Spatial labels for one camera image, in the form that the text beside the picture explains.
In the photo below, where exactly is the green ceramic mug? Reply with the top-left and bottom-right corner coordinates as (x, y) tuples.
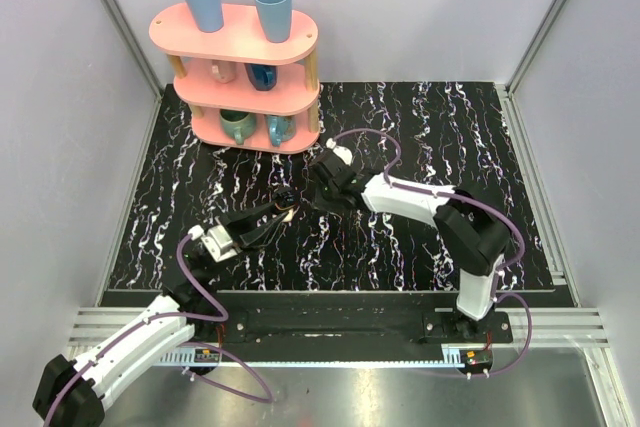
(220, 109), (257, 146)

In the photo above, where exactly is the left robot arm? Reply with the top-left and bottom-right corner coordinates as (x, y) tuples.
(32, 200), (295, 426)

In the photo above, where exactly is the pink three-tier wooden shelf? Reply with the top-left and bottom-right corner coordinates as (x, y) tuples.
(149, 3), (320, 154)

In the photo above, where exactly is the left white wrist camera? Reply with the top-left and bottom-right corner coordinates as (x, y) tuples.
(188, 225), (239, 263)

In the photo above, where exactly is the blue butterfly mug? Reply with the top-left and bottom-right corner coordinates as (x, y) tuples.
(266, 115), (296, 147)

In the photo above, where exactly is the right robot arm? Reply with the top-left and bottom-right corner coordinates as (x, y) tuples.
(311, 147), (513, 344)

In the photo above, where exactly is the black earbud charging case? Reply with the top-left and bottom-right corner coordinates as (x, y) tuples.
(272, 187), (298, 210)

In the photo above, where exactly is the dark blue mug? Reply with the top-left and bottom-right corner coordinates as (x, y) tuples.
(245, 63), (277, 92)

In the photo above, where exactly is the short light blue cup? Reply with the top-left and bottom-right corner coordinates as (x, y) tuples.
(254, 0), (292, 43)

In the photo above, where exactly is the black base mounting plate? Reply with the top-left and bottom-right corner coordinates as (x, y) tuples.
(217, 291), (514, 363)

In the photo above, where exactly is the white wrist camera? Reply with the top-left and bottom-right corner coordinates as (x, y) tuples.
(326, 138), (353, 165)
(188, 225), (239, 263)

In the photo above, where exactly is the right controller board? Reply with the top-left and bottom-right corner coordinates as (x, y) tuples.
(463, 349), (493, 366)

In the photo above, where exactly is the controller board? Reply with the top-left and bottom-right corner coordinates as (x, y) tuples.
(463, 349), (493, 366)
(194, 347), (220, 365)

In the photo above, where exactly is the left controller board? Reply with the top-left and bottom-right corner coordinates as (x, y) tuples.
(194, 347), (220, 365)

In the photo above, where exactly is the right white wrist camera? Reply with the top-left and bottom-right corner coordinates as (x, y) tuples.
(326, 138), (353, 165)

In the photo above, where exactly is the pink mug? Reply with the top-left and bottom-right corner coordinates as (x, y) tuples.
(211, 60), (237, 84)

